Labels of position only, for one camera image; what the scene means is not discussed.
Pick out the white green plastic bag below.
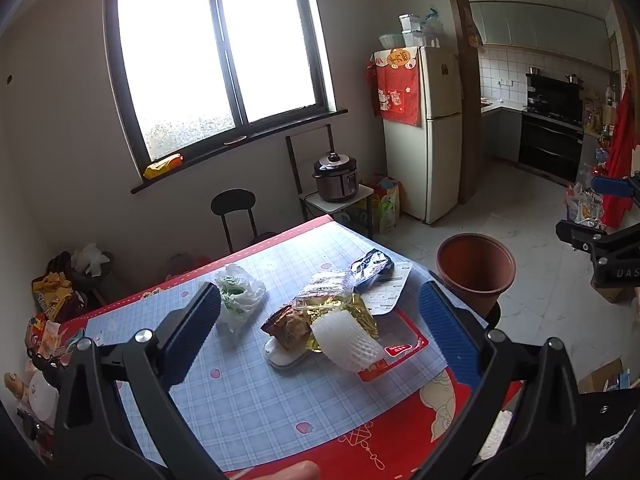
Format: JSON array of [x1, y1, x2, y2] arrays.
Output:
[[212, 263, 267, 333]]

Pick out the white printed paper sheet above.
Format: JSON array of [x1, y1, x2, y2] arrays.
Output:
[[360, 261, 412, 316]]

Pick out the brown snack wrapper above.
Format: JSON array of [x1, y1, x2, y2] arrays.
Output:
[[262, 304, 311, 351]]

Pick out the blue snack wrapper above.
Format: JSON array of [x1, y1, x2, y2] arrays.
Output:
[[348, 249, 394, 292]]

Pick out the white foam fruit net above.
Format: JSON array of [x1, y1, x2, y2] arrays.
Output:
[[310, 310, 384, 373]]

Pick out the gold foil bag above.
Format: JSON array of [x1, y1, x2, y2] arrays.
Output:
[[294, 294, 383, 361]]

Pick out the clear plastic clamshell container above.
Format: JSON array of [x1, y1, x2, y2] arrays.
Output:
[[292, 271, 355, 308]]

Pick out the brown plastic trash bin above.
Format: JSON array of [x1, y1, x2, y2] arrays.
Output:
[[436, 233, 516, 320]]

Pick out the black kitchen stove unit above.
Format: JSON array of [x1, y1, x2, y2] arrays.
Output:
[[518, 74, 584, 182]]

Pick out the person's left hand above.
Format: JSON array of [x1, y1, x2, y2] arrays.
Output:
[[242, 460, 321, 480]]

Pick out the plastic bags pile on floor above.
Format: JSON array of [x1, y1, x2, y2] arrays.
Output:
[[564, 182, 603, 229]]

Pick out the red hanging garment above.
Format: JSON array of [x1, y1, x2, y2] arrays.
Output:
[[602, 75, 639, 230]]

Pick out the cardboard box on floor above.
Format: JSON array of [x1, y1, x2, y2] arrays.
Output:
[[578, 358, 639, 393]]

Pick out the blue plaid tablecloth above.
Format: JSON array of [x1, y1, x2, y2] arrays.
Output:
[[81, 219, 490, 474]]

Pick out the black round-back chair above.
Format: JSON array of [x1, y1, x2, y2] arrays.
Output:
[[209, 188, 276, 254]]

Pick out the colourful bags by fridge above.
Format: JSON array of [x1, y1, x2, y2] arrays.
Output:
[[367, 174, 400, 234]]

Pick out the yellow package on windowsill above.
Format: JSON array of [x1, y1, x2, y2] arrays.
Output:
[[142, 153, 183, 180]]

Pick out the small white side table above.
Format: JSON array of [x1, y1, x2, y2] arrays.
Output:
[[298, 184, 373, 238]]

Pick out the white refrigerator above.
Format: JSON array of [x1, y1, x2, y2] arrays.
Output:
[[381, 47, 462, 224]]

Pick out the silver electric pressure cooker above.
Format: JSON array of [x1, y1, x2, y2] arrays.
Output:
[[312, 152, 359, 203]]

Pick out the dark framed window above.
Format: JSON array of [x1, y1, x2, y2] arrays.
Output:
[[104, 0, 337, 186]]

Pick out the red cloth on refrigerator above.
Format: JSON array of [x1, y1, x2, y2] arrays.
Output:
[[366, 47, 420, 127]]

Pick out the containers on top of fridge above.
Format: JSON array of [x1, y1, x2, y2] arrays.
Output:
[[378, 8, 447, 49]]

